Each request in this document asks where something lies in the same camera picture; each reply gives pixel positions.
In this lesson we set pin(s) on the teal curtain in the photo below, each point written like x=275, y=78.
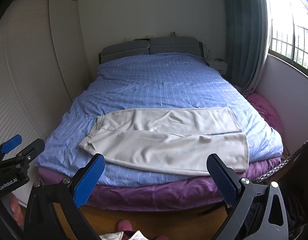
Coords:
x=247, y=42

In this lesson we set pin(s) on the grey padded headboard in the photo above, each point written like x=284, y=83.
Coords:
x=149, y=46

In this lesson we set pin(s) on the beige louvred wardrobe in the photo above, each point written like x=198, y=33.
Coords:
x=43, y=67

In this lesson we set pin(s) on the white nightstand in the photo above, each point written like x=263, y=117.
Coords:
x=219, y=65

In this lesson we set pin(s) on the dark wicker basket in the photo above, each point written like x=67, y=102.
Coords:
x=289, y=162

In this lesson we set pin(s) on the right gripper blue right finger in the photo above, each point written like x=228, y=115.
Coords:
x=224, y=178

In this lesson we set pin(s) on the purple bed sheet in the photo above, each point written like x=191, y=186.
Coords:
x=178, y=195

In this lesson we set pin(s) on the left hand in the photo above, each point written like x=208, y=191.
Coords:
x=16, y=211

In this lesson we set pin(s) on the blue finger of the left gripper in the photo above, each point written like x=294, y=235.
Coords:
x=12, y=143
x=29, y=153

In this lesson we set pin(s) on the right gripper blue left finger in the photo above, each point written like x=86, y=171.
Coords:
x=86, y=178

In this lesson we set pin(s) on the cream white pants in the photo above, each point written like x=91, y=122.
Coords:
x=173, y=141

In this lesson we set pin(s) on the window with grille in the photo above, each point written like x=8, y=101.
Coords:
x=289, y=32

